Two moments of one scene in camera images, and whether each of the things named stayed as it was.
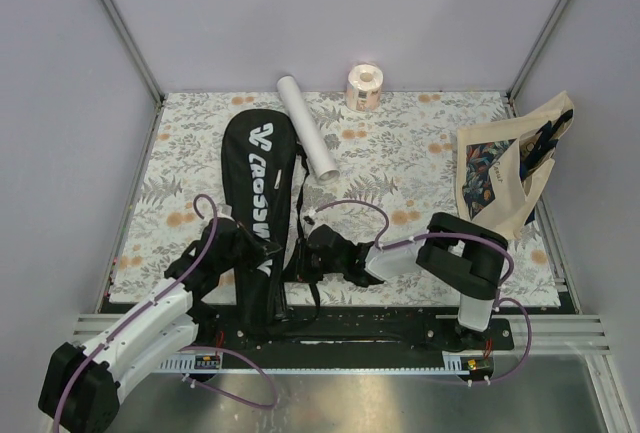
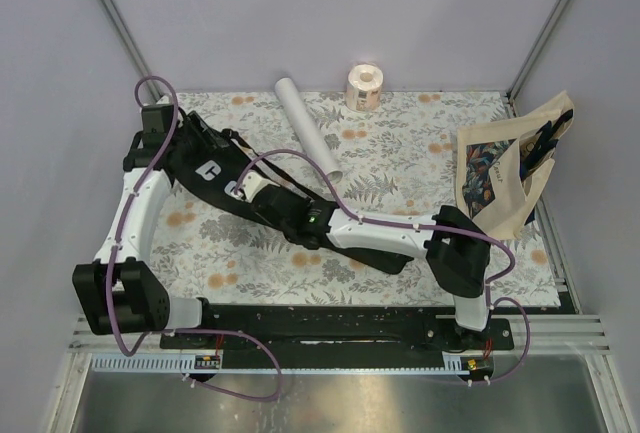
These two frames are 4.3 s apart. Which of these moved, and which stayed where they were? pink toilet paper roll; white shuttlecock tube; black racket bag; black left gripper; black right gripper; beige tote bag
Moved: black left gripper; black racket bag; black right gripper
Stayed: pink toilet paper roll; beige tote bag; white shuttlecock tube
